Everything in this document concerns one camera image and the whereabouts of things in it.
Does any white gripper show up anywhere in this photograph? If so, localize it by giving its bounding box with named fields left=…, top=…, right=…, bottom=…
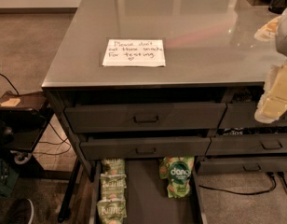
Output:
left=254, top=61, right=287, bottom=124

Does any green dang rice chip bag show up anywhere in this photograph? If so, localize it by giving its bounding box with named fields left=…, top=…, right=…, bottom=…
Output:
left=167, top=157, right=194, bottom=198

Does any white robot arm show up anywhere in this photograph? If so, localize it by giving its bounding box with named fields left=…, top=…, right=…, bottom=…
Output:
left=254, top=8, right=287, bottom=124

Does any top right grey drawer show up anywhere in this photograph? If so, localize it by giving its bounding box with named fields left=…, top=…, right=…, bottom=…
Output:
left=219, top=102, right=287, bottom=129

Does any grey drawer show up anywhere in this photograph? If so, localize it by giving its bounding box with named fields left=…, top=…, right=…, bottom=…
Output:
left=80, top=136, right=211, bottom=160
left=64, top=103, right=226, bottom=133
left=198, top=156, right=287, bottom=174
left=219, top=102, right=287, bottom=129
left=206, top=133, right=287, bottom=156

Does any middle right grey drawer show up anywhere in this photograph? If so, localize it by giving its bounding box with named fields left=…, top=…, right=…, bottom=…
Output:
left=206, top=133, right=287, bottom=156

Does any bottom right grey drawer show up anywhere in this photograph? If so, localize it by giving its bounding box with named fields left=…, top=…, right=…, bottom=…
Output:
left=198, top=156, right=287, bottom=174

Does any grey metal drawer cabinet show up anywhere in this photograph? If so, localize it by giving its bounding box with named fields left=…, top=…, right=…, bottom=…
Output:
left=43, top=0, right=287, bottom=224

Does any open bottom left drawer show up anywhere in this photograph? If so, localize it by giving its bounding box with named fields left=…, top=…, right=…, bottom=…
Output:
left=89, top=158, right=209, bottom=224

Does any top green kettle chip bag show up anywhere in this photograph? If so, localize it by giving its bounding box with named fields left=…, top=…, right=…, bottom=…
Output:
left=102, top=159, right=125, bottom=175

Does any green kettle chip bag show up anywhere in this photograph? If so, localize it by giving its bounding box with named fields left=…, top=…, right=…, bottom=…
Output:
left=100, top=174, right=127, bottom=199
left=102, top=159, right=125, bottom=175
left=97, top=198, right=127, bottom=224

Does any middle green kettle chip bag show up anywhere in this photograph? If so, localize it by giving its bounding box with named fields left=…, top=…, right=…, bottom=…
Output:
left=100, top=174, right=127, bottom=199

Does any middle left grey drawer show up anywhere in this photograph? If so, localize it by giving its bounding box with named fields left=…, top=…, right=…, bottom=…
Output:
left=80, top=136, right=211, bottom=160

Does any top left grey drawer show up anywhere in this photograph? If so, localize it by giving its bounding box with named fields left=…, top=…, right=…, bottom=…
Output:
left=64, top=103, right=226, bottom=133

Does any bottom green kettle chip bag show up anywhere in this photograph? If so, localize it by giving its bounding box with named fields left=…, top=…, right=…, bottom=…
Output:
left=97, top=198, right=127, bottom=224

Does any white handwritten paper note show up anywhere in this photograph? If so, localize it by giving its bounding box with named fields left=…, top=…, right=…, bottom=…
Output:
left=102, top=39, right=166, bottom=67

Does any black side cart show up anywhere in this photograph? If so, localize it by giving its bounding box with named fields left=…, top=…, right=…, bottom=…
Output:
left=0, top=91, right=53, bottom=178

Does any tan sticky note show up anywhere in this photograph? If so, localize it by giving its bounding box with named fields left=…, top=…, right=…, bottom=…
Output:
left=0, top=98, right=21, bottom=107

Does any black shoe white sole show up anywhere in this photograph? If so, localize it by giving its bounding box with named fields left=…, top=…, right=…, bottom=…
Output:
left=6, top=199, right=34, bottom=224

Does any green plastic crate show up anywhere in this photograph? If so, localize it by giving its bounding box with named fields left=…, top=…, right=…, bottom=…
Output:
left=0, top=158, right=19, bottom=199

